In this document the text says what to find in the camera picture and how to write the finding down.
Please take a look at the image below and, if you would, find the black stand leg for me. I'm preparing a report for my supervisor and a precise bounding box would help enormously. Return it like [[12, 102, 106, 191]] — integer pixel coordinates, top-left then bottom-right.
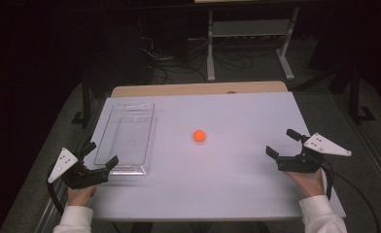
[[70, 72, 93, 126], [349, 64, 377, 124]]

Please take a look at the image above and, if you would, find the person's right hand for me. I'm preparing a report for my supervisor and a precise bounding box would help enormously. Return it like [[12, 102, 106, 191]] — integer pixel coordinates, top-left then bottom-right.
[[285, 169, 327, 199]]

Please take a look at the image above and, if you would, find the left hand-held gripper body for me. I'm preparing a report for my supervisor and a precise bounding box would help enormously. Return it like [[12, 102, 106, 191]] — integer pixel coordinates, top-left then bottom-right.
[[47, 148, 111, 190]]

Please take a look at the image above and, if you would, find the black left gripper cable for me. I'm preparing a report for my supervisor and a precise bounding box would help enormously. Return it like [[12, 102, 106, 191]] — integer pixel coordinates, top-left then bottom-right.
[[46, 163, 65, 216]]

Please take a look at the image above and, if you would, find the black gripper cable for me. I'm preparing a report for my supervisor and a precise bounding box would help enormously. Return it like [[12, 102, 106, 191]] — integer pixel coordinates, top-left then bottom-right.
[[46, 163, 65, 216], [321, 159, 381, 233]]

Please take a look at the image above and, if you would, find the orange ball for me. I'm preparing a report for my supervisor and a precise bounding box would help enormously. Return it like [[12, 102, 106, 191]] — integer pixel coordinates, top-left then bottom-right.
[[192, 129, 206, 143]]

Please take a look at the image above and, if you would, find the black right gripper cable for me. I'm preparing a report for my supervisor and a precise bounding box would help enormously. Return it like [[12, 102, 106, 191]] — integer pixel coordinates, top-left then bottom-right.
[[321, 159, 381, 233]]

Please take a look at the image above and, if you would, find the person's left hand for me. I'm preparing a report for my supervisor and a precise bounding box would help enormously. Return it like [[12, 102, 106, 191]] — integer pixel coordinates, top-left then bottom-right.
[[66, 184, 97, 208]]

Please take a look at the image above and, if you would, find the tangle of floor cables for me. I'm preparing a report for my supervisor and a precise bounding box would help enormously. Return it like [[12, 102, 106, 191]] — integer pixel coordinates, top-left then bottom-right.
[[139, 32, 255, 85]]

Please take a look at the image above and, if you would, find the clear plastic tray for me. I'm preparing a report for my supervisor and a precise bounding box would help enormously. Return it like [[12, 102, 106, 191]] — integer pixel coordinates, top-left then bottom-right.
[[93, 102, 157, 177]]

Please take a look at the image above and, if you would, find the white metal stand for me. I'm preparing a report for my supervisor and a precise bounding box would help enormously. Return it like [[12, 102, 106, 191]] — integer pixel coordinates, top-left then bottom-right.
[[206, 7, 300, 83]]

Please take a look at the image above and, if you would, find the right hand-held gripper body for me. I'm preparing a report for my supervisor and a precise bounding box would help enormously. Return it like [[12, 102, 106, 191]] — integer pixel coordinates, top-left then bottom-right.
[[276, 132, 353, 174]]

